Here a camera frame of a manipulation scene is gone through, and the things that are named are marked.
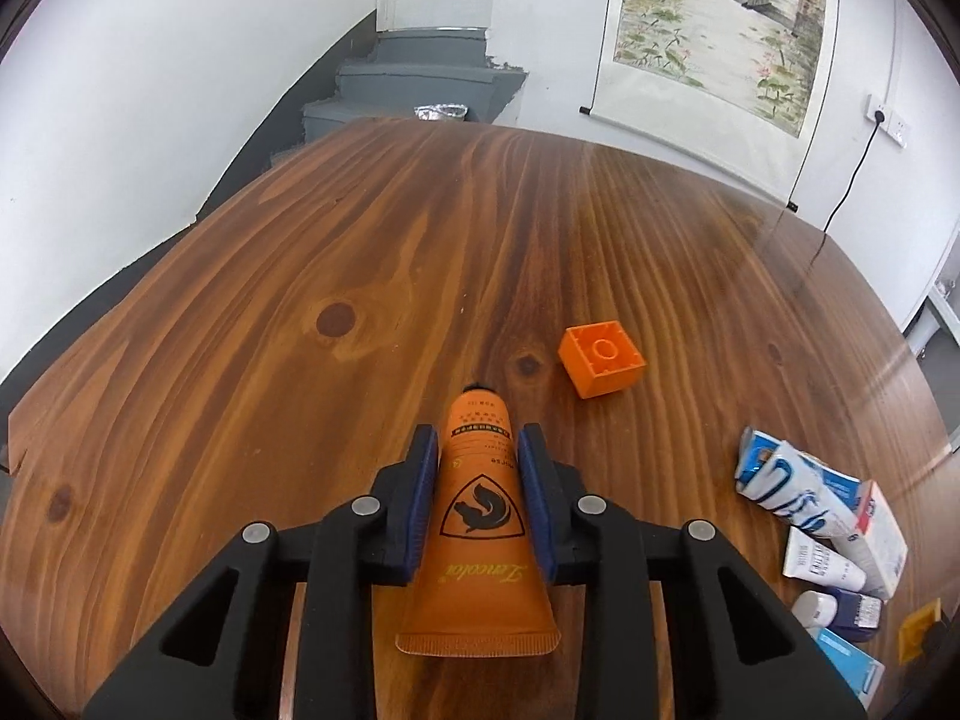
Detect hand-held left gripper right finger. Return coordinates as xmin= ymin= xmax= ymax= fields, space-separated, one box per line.
xmin=520 ymin=422 xmax=863 ymax=720

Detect black power cable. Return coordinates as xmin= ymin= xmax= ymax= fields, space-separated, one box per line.
xmin=823 ymin=118 xmax=884 ymax=233

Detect dark blue bottle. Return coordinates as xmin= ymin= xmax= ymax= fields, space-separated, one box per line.
xmin=791 ymin=589 xmax=884 ymax=644

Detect grey stairs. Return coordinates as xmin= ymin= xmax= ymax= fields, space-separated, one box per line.
xmin=266 ymin=26 xmax=530 ymax=173

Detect white wall socket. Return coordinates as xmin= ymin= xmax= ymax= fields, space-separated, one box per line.
xmin=866 ymin=94 xmax=911 ymax=147

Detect orange tube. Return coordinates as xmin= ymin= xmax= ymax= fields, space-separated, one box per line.
xmin=395 ymin=384 xmax=562 ymax=657

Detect small white tube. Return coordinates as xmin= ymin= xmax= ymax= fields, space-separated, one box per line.
xmin=781 ymin=526 xmax=867 ymax=592

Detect blue white medicine box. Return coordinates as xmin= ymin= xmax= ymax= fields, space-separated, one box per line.
xmin=810 ymin=626 xmax=886 ymax=712

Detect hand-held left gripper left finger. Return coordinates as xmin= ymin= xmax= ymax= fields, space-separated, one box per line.
xmin=82 ymin=424 xmax=440 ymax=720

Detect hanging scroll painting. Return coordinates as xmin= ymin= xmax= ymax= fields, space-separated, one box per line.
xmin=579 ymin=0 xmax=841 ymax=212

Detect small orange toy block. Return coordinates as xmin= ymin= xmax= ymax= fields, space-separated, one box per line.
xmin=558 ymin=321 xmax=646 ymax=400

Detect yellow toy block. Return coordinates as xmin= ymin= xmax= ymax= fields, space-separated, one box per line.
xmin=898 ymin=598 xmax=942 ymax=665

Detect narrow carton with red end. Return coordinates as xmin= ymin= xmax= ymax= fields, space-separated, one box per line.
xmin=846 ymin=481 xmax=908 ymax=601

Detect crumpled blue white tube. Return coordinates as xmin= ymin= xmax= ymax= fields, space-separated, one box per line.
xmin=733 ymin=427 xmax=871 ymax=541

